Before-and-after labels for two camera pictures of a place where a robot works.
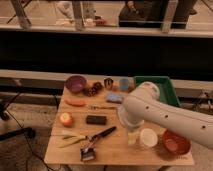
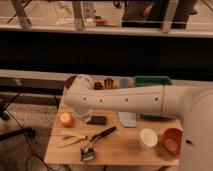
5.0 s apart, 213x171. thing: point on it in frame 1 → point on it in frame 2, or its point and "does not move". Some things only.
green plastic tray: [167, 92] does not move
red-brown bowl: [175, 144] does not move
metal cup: [108, 82] does not move
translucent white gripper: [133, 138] → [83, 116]
